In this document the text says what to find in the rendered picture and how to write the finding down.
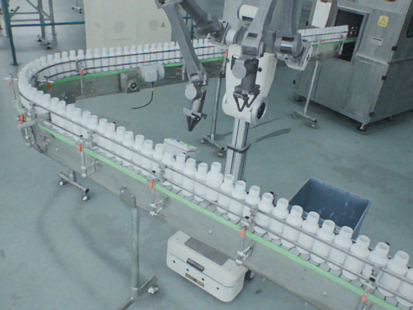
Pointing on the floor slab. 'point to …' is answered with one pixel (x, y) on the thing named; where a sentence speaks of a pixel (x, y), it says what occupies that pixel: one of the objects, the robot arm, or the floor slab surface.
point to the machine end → (365, 62)
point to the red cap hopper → (28, 14)
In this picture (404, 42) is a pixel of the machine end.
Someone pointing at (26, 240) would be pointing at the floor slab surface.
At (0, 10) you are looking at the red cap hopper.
